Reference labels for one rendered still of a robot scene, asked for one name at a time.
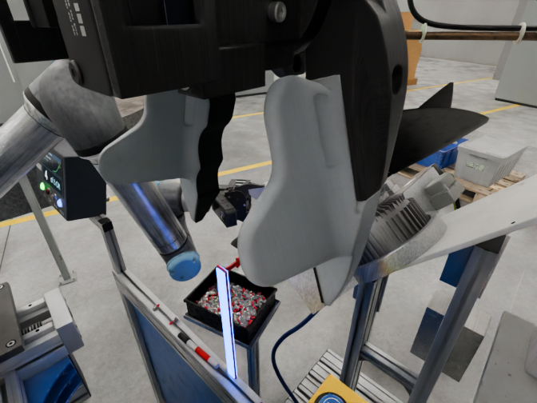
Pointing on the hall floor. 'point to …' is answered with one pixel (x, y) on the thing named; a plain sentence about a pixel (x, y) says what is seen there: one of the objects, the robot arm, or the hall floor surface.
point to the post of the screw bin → (253, 369)
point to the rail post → (141, 346)
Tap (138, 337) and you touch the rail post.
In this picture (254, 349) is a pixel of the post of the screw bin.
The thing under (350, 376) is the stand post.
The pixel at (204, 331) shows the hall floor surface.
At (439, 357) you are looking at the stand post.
